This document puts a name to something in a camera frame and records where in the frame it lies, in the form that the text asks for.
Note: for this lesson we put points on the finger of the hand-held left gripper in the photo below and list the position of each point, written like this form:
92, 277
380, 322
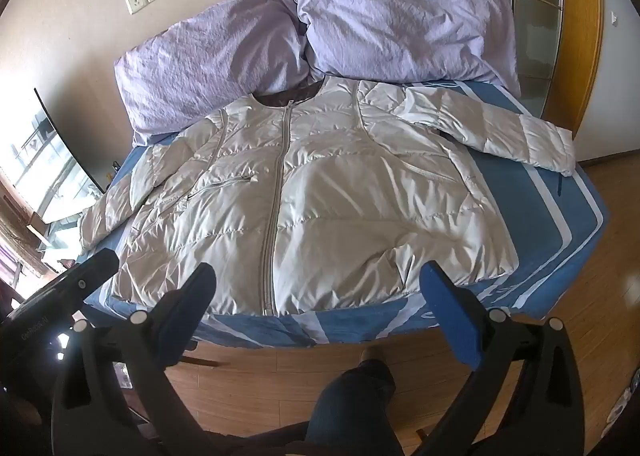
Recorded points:
90, 273

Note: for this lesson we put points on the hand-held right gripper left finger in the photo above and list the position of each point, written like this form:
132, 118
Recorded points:
192, 301

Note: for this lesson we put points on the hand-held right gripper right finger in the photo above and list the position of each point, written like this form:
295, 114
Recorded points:
445, 308

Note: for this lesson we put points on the cream puffer jacket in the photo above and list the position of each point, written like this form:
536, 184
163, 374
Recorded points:
325, 196

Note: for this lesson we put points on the person's brown shoe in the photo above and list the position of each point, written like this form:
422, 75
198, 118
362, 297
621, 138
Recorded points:
371, 355

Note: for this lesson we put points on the black television screen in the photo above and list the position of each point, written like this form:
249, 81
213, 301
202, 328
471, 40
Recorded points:
45, 155

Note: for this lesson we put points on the person's leg in jeans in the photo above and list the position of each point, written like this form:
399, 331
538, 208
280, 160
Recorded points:
350, 406

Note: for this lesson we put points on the blue striped bed sheet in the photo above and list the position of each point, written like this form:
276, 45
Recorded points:
550, 216

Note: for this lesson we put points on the dark lilac pillow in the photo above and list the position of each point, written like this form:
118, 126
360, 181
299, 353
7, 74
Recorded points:
210, 60

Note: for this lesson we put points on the light lilac pillow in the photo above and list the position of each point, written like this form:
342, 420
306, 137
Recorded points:
400, 20

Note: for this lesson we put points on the frosted glass door pane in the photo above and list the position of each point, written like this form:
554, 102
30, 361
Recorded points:
520, 0

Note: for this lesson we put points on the white wall socket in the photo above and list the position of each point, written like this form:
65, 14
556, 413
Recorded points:
134, 2

